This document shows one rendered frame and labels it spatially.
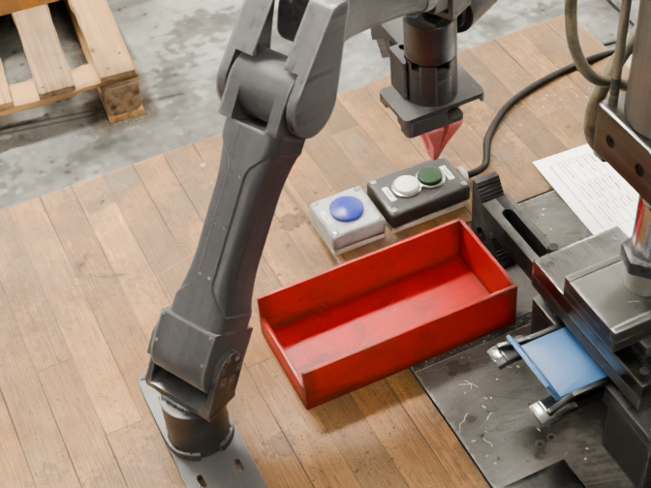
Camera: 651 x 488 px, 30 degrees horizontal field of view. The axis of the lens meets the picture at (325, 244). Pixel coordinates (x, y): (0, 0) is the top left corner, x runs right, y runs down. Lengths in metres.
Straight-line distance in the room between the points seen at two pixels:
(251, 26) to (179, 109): 2.02
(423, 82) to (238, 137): 0.30
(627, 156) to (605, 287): 0.17
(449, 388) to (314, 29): 0.42
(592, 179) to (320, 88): 0.52
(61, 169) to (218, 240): 1.90
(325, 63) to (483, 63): 0.63
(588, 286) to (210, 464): 0.41
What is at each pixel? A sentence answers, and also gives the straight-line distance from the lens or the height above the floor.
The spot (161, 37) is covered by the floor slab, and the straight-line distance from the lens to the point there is 3.36.
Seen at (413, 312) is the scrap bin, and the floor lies 0.91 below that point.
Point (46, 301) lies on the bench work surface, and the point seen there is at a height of 0.90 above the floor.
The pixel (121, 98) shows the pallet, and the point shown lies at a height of 0.07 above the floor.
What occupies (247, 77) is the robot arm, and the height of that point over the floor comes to 1.26.
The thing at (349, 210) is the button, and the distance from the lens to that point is 1.41.
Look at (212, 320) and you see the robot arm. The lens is 1.12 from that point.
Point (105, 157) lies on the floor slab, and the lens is 3.00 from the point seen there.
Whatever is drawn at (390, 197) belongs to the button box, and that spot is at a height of 0.93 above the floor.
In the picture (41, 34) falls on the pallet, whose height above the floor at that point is 0.14.
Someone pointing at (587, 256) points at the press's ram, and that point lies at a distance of 1.22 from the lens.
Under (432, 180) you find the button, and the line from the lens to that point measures 1.44.
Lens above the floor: 1.91
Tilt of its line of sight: 45 degrees down
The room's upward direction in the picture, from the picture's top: 5 degrees counter-clockwise
